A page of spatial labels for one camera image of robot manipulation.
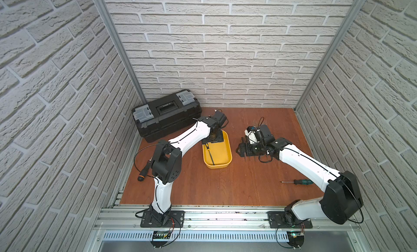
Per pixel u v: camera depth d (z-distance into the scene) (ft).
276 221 2.40
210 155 3.11
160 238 2.34
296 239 2.30
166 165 1.65
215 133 2.52
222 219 2.49
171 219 2.39
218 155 3.12
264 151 2.06
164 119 3.03
